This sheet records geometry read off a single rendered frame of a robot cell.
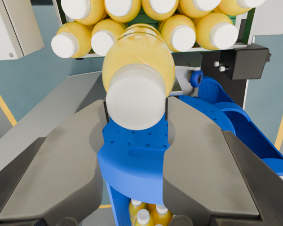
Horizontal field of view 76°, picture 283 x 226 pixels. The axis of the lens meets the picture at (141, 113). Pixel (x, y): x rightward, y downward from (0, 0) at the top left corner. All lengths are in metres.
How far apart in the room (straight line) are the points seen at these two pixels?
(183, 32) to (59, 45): 0.21
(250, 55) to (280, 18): 0.20
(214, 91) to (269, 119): 0.73
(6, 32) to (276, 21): 0.62
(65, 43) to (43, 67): 1.32
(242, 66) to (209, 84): 0.96
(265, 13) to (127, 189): 0.55
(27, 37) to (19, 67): 1.36
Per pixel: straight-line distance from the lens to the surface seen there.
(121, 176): 0.30
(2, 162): 0.83
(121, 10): 0.32
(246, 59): 0.47
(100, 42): 0.34
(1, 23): 0.38
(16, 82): 1.85
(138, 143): 0.32
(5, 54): 0.39
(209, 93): 1.45
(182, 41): 0.33
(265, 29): 0.64
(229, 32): 0.35
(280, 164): 0.74
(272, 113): 1.99
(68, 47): 0.35
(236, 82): 1.50
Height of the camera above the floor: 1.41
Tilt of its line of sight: 59 degrees down
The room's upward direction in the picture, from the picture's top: 178 degrees counter-clockwise
